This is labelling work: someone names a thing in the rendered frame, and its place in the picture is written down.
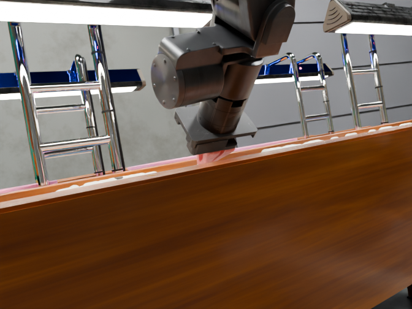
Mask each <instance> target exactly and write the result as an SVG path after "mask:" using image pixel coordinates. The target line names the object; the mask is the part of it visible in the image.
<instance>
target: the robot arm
mask: <svg viewBox="0 0 412 309"><path fill-rule="evenodd" d="M295 3H296V0H211V4H212V9H213V12H212V19H211V22H210V26H208V27H200V28H196V31H194V32H188V33H184V34H178V35H174V36H168V37H165V38H163V40H162V41H160V43H159V47H158V54H157V55H156V56H155V57H154V59H153V61H152V64H151V83H152V86H153V91H154V93H155V95H156V98H157V99H158V101H159V103H160V104H161V105H162V106H163V107H164V108H166V109H174V108H177V109H175V114H174V119H175V121H176V122H177V124H180V125H181V126H182V128H183V129H184V131H185V133H186V141H187V145H186V146H187V147H188V150H189V152H190V153H191V154H192V155H196V156H197V164H204V163H208V162H213V161H218V160H219V159H221V158H223V157H225V156H226V155H228V154H230V153H232V152H233V151H234V150H235V148H236V146H237V142H236V140H235V139H234V138H236V137H243V136H248V135H251V136H252V138H254V136H255V135H256V133H257V131H258V129H257V127H256V126H255V125H254V124H253V122H252V121H251V120H250V118H249V117H248V116H247V114H246V113H245V112H244V111H243V110H244V108H245V106H246V103H247V101H248V98H249V96H250V94H251V91H252V89H253V86H254V84H255V81H256V79H257V77H258V74H259V71H260V70H261V67H262V64H263V62H264V57H266V56H273V55H278V54H279V51H280V48H281V45H282V43H283V42H287V40H288V37H289V34H290V32H291V29H292V26H293V24H294V20H295V17H296V12H295ZM198 102H200V105H199V106H192V107H182V106H186V105H190V104H195V103H198ZM178 107H182V108H178Z"/></svg>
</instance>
